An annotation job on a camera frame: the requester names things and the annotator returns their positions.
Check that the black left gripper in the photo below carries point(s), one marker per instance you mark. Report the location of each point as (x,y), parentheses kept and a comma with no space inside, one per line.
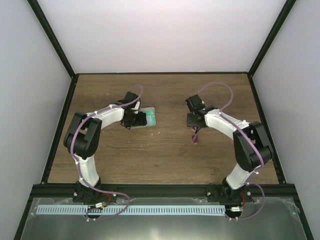
(142,120)

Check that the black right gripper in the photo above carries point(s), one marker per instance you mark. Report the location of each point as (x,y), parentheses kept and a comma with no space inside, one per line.
(189,123)

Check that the pink sunglasses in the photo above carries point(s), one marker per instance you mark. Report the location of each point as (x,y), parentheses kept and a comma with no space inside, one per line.
(194,137)

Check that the grey sunglasses case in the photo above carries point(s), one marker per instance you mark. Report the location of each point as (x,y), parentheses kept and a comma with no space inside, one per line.
(151,117)

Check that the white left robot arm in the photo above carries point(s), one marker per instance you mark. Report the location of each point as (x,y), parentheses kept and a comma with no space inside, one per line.
(83,135)

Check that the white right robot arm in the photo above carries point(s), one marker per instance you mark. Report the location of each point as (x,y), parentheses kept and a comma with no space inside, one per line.
(252,147)

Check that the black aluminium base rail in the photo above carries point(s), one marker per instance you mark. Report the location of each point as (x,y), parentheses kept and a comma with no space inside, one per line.
(211,192)

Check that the light blue slotted cable duct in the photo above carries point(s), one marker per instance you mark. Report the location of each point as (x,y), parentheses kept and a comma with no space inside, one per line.
(134,210)

